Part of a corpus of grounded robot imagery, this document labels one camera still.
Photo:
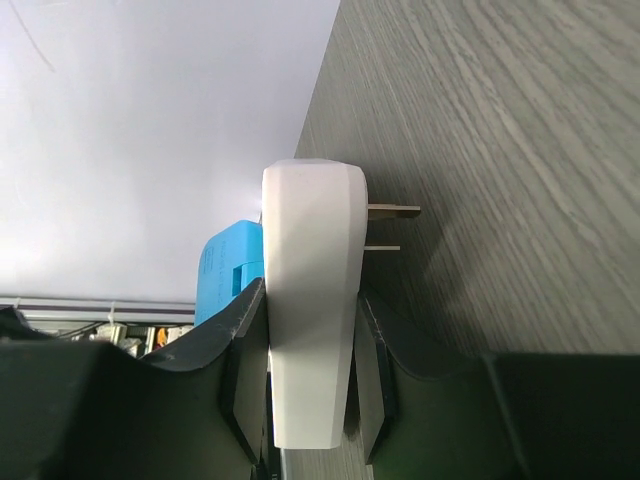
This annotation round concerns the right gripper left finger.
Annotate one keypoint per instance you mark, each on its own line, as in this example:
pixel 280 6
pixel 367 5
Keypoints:
pixel 193 409

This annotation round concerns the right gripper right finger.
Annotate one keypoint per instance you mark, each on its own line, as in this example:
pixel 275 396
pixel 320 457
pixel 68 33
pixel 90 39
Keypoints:
pixel 429 412

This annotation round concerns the blue plug adapter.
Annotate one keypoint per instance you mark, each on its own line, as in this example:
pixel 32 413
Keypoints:
pixel 229 262

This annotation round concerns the white triangular power socket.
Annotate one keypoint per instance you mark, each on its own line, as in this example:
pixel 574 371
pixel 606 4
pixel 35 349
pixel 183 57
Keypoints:
pixel 315 215

